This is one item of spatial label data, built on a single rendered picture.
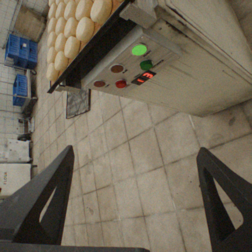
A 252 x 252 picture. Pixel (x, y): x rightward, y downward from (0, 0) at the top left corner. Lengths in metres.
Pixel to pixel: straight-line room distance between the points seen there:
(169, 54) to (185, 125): 0.86
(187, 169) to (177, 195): 0.18
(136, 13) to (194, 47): 0.22
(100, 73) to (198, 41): 0.26
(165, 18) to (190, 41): 0.11
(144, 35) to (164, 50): 0.07
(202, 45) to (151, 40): 0.17
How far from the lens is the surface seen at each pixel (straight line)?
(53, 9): 0.73
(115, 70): 0.51
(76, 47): 0.49
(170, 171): 1.37
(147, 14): 0.40
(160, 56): 0.50
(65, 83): 0.57
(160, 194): 1.45
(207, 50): 0.59
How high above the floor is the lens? 1.09
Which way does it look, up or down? 40 degrees down
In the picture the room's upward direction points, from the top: 82 degrees counter-clockwise
